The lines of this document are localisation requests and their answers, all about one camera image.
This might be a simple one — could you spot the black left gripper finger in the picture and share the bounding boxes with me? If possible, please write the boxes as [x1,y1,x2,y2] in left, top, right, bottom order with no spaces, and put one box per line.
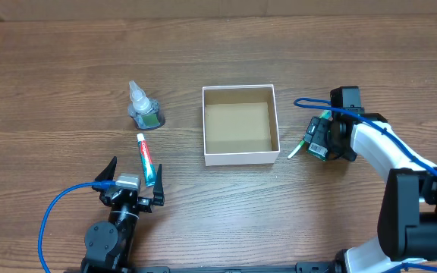
[152,164,165,206]
[94,156,117,182]

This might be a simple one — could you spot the green white toothbrush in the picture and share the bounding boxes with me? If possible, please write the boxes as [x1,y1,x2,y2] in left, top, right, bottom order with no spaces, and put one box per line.
[288,110,331,159]

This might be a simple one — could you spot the green white floss packet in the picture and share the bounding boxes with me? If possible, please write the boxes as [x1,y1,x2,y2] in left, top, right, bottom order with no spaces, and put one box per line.
[307,143,329,161]

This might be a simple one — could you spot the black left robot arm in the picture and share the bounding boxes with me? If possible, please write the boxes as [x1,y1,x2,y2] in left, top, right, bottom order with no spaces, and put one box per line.
[80,157,165,272]

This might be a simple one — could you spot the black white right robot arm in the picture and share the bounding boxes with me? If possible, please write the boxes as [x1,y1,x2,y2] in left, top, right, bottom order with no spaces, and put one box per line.
[303,113,437,272]

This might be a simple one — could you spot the red green toothpaste tube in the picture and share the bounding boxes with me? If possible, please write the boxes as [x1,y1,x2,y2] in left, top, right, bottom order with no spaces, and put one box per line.
[137,133,156,187]

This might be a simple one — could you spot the clear soap pump bottle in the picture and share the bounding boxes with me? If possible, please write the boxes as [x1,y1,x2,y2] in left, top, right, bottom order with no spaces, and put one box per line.
[127,80,165,130]

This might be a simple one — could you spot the white cardboard box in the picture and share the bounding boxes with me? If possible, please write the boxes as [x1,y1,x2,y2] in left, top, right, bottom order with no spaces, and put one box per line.
[202,84,281,166]

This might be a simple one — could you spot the blue left camera cable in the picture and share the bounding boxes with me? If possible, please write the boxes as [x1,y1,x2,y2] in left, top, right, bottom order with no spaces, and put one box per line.
[37,180,118,273]

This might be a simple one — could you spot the blue camera cable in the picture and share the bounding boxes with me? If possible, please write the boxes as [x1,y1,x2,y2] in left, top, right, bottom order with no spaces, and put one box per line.
[37,180,118,273]
[293,97,437,273]

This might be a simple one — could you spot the blue right camera cable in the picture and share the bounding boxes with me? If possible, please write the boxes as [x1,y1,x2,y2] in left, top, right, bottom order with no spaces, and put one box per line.
[293,97,437,273]

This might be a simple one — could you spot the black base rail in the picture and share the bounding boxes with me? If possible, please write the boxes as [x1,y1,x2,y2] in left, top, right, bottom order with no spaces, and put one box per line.
[64,259,341,273]

